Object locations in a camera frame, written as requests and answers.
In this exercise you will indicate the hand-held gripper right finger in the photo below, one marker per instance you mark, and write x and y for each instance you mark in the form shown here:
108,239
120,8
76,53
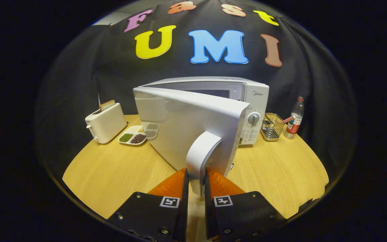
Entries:
209,208

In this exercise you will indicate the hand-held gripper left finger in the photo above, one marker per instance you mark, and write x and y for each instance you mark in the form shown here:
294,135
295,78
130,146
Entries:
184,208

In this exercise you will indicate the white microwave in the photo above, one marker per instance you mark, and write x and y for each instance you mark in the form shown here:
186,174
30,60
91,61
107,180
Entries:
186,124

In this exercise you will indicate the white divided bean tray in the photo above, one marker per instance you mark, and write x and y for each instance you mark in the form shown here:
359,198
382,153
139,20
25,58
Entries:
132,137

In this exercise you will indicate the cream white toaster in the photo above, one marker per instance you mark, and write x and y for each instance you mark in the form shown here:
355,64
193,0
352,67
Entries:
108,122

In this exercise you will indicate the red white striped straw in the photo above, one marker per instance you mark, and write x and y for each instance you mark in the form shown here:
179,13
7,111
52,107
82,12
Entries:
287,119

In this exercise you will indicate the clear plastic water bottle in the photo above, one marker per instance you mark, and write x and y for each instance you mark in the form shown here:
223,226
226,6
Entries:
295,124

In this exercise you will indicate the toast bread slice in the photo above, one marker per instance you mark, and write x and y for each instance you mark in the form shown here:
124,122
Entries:
107,105

